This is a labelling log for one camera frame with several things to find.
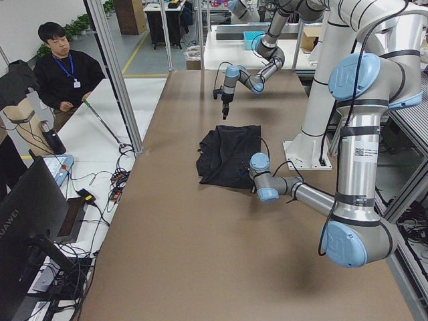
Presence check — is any black power adapter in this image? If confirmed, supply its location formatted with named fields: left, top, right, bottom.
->
left=76, top=189, right=96, bottom=205

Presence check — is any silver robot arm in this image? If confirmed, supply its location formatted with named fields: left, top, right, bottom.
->
left=249, top=49, right=422, bottom=268
left=213, top=1, right=325, bottom=119

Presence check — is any black printed t-shirt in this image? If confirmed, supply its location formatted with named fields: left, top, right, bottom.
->
left=196, top=125, right=261, bottom=189

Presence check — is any aluminium frame post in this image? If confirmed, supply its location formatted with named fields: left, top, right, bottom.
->
left=83, top=0, right=143, bottom=156

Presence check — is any black grabber stick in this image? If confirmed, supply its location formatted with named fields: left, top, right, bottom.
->
left=82, top=99, right=134, bottom=154

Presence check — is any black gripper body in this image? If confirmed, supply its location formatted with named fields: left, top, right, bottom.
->
left=239, top=166, right=256, bottom=194
left=213, top=87, right=234, bottom=107

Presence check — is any seated man in black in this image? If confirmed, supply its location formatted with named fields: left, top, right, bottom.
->
left=33, top=22, right=105, bottom=131

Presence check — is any black Huawei monitor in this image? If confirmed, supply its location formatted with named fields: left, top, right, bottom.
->
left=1, top=157, right=86, bottom=304

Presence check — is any black water bottle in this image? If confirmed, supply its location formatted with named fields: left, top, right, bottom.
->
left=39, top=120, right=66, bottom=154

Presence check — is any red black power strip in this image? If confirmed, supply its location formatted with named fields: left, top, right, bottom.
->
left=108, top=168, right=130, bottom=203

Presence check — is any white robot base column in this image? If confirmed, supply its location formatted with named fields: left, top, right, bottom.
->
left=284, top=1, right=427, bottom=170

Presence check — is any blue teach pendant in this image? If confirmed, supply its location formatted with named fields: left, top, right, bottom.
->
left=42, top=154, right=74, bottom=187

